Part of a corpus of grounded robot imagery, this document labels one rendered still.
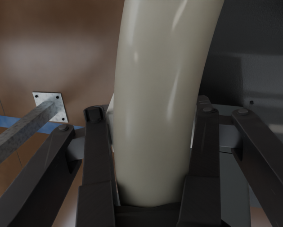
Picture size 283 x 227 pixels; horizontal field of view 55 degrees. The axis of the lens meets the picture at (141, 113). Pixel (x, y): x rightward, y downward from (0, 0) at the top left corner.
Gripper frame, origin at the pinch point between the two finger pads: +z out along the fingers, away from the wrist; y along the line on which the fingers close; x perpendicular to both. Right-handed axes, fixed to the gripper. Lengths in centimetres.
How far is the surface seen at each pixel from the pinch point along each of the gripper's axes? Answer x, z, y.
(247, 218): -53, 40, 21
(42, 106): -48, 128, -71
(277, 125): -58, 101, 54
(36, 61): -22, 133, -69
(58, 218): -156, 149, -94
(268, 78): -34, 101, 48
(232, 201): -52, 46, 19
